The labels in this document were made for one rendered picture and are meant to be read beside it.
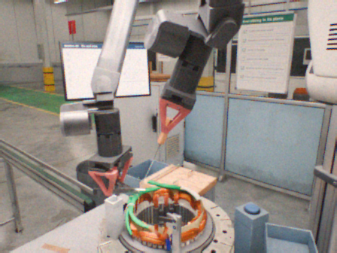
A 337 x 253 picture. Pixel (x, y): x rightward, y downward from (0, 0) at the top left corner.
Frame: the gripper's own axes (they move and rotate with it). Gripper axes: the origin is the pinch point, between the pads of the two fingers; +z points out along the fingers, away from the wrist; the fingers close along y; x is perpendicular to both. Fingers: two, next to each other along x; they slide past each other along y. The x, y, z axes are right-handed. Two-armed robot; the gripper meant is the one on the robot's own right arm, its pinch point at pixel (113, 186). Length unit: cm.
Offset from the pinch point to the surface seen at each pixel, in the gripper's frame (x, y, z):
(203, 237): 23.1, 3.4, 7.0
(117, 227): 5.1, 8.4, 4.7
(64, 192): -67, -54, 45
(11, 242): -150, -74, 118
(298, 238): 44.6, -11.4, 14.4
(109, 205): 3.7, 8.6, -0.8
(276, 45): 50, -225, -29
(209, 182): 19.2, -29.2, 12.3
